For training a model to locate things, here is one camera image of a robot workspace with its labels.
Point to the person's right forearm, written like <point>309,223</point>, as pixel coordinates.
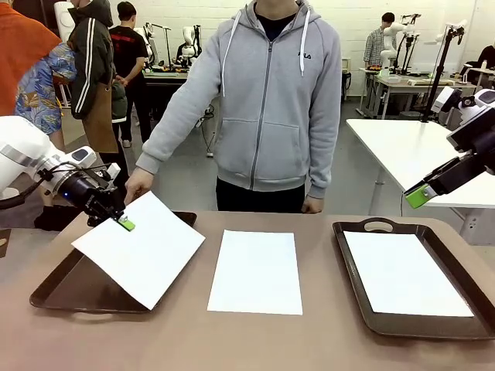
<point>162,135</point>

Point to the person's left hand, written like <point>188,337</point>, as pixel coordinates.
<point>313,205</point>

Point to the seated person in black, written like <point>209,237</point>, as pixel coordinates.
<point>488,58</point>

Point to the black bag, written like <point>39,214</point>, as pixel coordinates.
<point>54,220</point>

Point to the white side desk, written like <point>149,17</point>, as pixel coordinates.
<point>483,70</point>

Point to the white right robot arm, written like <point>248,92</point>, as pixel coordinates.
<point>487,96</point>

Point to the black tripod pole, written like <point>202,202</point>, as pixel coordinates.
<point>437,85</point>

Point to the grey workbench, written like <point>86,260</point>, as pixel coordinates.
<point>417,83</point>

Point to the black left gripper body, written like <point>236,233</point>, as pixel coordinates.
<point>96,197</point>

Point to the white table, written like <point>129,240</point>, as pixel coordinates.
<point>406,154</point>

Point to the white camera on tripod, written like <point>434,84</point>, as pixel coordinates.
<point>452,31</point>

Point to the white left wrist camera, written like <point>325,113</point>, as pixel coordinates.
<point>114,171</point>

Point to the brown wooden board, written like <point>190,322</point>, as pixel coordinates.
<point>4,243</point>

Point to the person in black red-print shirt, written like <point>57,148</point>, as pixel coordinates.
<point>127,50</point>

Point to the person in striped dark jacket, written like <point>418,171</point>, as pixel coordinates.
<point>89,58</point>

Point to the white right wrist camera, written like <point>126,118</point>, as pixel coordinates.
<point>442,100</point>

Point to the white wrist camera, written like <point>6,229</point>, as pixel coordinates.
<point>442,100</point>
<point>114,171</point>

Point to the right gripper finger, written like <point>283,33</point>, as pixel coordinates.
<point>441,175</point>
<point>444,186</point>

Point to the person's right hand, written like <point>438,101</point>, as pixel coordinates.
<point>139,185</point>

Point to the person's left forearm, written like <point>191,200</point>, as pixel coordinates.
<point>326,166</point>

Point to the white cylindrical robot link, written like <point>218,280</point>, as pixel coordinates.
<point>63,17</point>

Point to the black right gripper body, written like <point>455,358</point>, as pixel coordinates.
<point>483,143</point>

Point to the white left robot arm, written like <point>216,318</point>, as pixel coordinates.
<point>19,154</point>

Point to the brown plastic serving tray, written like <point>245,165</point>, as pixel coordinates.
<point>425,327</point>
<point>77,293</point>

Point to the white A4 paper sheet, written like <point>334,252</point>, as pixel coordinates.
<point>255,270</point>
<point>406,274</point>
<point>143,251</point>

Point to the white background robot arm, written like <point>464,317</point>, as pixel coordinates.
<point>388,50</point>

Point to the person in orange top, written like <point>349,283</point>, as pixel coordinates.
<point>19,58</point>

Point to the dark workbench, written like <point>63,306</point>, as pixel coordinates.
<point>162,75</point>

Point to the beige box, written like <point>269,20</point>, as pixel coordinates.
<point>346,65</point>

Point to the person in plaid shirt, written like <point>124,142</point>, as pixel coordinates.
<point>374,46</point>

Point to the person in grey hoodie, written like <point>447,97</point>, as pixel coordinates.
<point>270,116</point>

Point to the black metal stand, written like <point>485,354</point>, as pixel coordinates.
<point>410,42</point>

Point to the small white background robot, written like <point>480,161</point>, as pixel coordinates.
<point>188,38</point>

